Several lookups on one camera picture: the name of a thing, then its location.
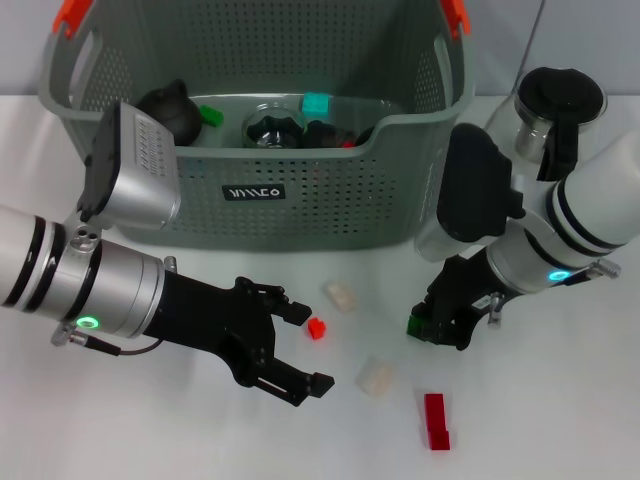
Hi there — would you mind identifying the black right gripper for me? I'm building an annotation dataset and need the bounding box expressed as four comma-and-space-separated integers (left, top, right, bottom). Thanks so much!
410, 248, 502, 352

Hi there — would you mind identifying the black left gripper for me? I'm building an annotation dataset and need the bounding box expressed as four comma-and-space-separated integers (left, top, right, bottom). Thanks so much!
143, 272, 336, 408

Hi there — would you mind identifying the green rectangular toy brick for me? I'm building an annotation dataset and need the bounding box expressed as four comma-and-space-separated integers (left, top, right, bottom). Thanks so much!
407, 313, 437, 342

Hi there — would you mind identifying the dark red long toy brick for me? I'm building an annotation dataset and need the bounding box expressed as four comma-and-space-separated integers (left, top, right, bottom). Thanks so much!
423, 393, 450, 451

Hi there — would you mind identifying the teal square toy brick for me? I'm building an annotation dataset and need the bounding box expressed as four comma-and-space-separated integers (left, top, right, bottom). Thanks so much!
300, 92, 332, 119

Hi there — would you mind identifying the green stepped toy brick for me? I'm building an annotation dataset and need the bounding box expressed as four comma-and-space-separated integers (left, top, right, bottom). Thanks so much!
198, 103, 225, 129

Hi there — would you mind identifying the grey perforated storage basket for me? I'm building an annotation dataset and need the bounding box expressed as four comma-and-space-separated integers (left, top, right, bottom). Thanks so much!
38, 0, 476, 251

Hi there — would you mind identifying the white toy brick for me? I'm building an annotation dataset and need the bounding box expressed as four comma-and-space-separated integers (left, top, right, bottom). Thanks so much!
325, 282, 359, 314
355, 355, 395, 398

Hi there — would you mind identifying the black round ceramic teapot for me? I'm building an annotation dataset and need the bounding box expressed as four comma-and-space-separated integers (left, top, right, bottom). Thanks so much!
134, 79, 204, 147

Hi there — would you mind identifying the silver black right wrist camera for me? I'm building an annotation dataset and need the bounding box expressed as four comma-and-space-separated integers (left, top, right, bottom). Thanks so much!
414, 123, 526, 262

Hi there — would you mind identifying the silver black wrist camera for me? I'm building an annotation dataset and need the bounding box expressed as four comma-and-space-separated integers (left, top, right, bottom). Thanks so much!
414, 123, 526, 262
77, 102, 183, 232

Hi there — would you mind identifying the left arm cable with connector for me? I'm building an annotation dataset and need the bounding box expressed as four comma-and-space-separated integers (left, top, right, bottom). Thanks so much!
51, 322, 166, 358

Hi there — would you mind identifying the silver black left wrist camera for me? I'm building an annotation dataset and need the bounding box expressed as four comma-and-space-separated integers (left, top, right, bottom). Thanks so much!
77, 102, 183, 232

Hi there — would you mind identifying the glass teapot with black handle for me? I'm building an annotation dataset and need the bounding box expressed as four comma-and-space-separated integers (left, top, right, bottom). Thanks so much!
487, 66, 609, 182

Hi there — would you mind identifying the orange basket carry handle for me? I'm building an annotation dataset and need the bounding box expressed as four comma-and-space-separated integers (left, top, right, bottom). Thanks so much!
52, 0, 474, 40

